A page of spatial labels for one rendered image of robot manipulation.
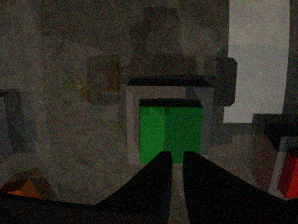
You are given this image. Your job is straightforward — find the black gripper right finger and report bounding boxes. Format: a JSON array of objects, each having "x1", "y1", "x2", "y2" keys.
[{"x1": 182, "y1": 151, "x2": 298, "y2": 224}]

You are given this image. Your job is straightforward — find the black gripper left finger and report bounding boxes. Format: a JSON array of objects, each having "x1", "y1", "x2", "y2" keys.
[{"x1": 0, "y1": 152, "x2": 173, "y2": 224}]

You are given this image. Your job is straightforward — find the green button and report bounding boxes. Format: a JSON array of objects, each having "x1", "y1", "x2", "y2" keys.
[{"x1": 126, "y1": 77, "x2": 214, "y2": 165}]

